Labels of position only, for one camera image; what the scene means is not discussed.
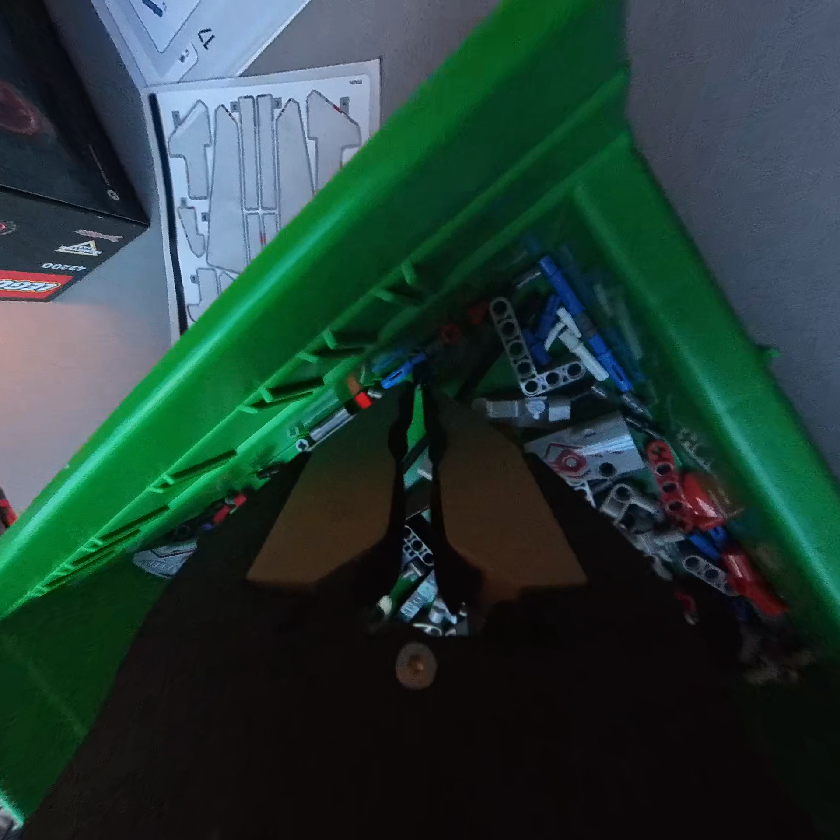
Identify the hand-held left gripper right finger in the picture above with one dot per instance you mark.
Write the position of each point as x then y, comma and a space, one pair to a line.
499, 512

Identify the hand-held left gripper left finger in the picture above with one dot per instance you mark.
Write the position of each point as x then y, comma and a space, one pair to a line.
334, 505

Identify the white sticker sheet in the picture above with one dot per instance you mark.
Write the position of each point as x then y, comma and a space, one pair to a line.
262, 170

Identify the black lego set box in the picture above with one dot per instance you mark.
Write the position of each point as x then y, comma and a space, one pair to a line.
46, 131

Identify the pile of lego pieces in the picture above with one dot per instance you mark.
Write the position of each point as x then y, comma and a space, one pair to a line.
590, 446

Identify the lego instruction booklet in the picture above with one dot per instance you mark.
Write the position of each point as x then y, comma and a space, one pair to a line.
216, 33

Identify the green plastic bin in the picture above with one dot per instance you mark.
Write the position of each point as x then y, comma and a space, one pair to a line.
459, 197

